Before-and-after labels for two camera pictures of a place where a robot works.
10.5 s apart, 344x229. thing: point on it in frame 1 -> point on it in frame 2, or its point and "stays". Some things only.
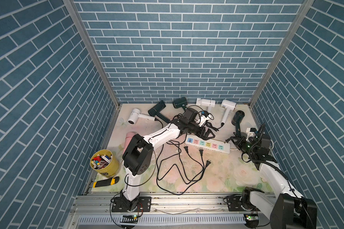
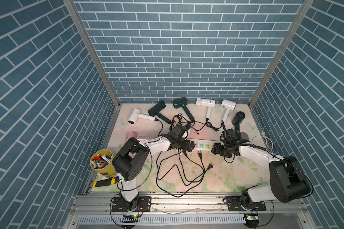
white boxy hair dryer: x=208 y=102 stays
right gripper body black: x=243 y=145 -> x=221 y=150
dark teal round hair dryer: x=238 y=117 stays
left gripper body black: x=193 y=129 -> x=183 y=144
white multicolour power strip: x=211 y=144 stays
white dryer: x=229 y=105 stays
